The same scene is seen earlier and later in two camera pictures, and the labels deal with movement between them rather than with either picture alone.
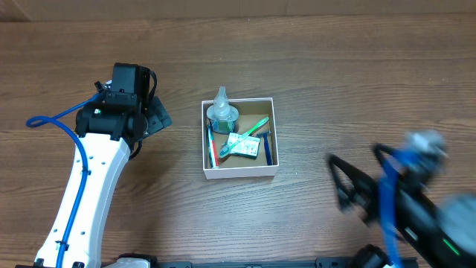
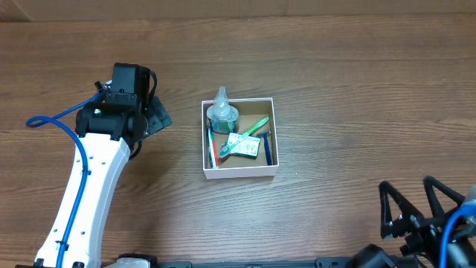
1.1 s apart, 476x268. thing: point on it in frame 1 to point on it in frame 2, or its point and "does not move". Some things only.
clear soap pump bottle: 222,116 does not move
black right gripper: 364,194 to 413,227
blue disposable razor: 265,135 does not move
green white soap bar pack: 248,147 does not move
